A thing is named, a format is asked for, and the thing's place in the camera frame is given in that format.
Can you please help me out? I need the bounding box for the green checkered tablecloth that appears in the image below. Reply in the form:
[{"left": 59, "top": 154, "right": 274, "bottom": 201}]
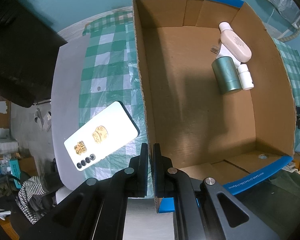
[{"left": 78, "top": 7, "right": 147, "bottom": 180}]

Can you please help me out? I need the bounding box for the white charger adapter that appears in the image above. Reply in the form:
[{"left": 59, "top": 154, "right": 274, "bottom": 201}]
[{"left": 210, "top": 43, "right": 241, "bottom": 68}]

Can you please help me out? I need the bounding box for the striped clothing pile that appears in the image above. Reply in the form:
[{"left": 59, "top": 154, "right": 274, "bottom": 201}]
[{"left": 16, "top": 176, "right": 56, "bottom": 224}]

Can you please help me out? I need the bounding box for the green metal tin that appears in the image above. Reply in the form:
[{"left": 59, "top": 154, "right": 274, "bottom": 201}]
[{"left": 212, "top": 56, "right": 242, "bottom": 95}]

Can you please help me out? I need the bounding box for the pink lotion bottle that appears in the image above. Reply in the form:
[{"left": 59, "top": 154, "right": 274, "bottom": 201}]
[{"left": 219, "top": 22, "right": 252, "bottom": 63}]

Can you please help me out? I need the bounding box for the blue-edged cardboard box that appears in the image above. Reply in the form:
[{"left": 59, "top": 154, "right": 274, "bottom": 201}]
[{"left": 131, "top": 0, "right": 297, "bottom": 214}]

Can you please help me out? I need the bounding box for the small white bottle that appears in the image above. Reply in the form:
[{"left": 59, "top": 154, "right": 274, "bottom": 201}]
[{"left": 237, "top": 64, "right": 254, "bottom": 90}]

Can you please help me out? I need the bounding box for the white smartphone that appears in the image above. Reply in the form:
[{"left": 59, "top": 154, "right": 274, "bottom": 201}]
[{"left": 64, "top": 101, "right": 139, "bottom": 171}]

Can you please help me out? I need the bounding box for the silver foil sheet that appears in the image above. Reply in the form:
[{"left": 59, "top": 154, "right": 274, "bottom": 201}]
[{"left": 268, "top": 0, "right": 300, "bottom": 42}]

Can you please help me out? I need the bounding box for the teal cardboard box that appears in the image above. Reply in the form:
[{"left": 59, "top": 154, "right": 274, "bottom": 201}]
[{"left": 9, "top": 159, "right": 21, "bottom": 189}]

